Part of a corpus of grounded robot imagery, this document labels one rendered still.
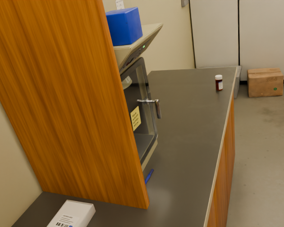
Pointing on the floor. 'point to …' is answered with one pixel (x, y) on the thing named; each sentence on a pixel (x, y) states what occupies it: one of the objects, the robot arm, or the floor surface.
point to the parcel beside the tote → (265, 82)
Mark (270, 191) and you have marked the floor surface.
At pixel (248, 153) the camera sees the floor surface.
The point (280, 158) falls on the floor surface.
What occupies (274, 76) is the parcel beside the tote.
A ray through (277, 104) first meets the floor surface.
